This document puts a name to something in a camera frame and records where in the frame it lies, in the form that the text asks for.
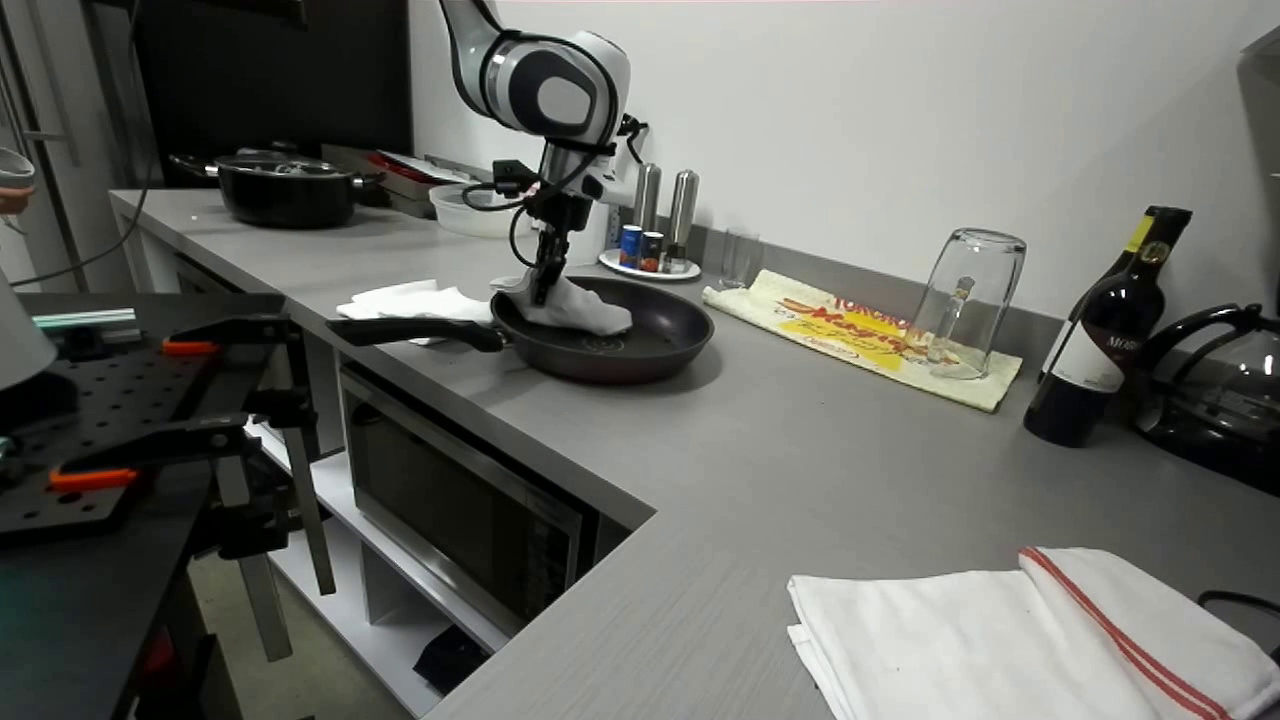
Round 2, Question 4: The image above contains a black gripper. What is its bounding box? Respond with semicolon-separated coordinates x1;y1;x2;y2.
524;182;597;312

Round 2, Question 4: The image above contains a black frying pan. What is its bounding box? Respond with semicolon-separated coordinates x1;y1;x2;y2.
324;273;718;394

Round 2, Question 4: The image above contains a white towel blue stripe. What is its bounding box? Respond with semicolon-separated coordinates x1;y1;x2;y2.
333;278;495;327

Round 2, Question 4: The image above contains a yellow printed tea towel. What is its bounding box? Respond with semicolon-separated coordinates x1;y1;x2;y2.
699;265;1028;417

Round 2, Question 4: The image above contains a folded white towel red stripe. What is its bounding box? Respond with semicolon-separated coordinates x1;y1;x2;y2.
785;539;1280;720

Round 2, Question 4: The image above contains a steel shaker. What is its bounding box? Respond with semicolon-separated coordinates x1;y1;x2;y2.
629;156;667;237
664;166;703;260

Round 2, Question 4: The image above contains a white plate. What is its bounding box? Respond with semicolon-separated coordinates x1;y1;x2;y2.
591;242;707;290

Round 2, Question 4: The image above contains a stack of books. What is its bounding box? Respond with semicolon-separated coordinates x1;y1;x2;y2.
355;144;499;223

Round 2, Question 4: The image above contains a small clear glass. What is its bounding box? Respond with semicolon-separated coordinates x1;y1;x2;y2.
712;230;773;293

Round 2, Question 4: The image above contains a black cooking pot with lid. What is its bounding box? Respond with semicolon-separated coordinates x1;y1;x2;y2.
169;140;368;232

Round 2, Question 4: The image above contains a black monitor screen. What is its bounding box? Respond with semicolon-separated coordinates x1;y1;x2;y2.
126;0;419;176

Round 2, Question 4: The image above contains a large clear drinking glass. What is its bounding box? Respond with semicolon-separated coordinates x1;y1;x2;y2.
913;223;1030;385

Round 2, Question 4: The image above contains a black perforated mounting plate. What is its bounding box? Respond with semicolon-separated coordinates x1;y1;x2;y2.
0;290;319;545

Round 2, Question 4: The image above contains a wine bottle yellow foil neck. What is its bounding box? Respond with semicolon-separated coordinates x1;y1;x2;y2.
1020;200;1194;452

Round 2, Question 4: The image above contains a glass coffee carafe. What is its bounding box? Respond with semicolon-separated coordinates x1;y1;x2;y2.
1131;299;1280;502

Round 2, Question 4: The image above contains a black coffee maker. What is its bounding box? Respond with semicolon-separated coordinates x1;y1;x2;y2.
1234;20;1280;316

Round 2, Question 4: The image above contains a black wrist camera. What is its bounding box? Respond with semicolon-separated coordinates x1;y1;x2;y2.
454;154;542;222

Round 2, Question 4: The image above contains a black clamp orange handle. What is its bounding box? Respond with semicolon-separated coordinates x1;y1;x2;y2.
146;309;319;372
45;409;319;503

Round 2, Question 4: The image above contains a thin black power cable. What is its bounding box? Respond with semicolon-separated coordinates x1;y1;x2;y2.
1191;585;1280;623

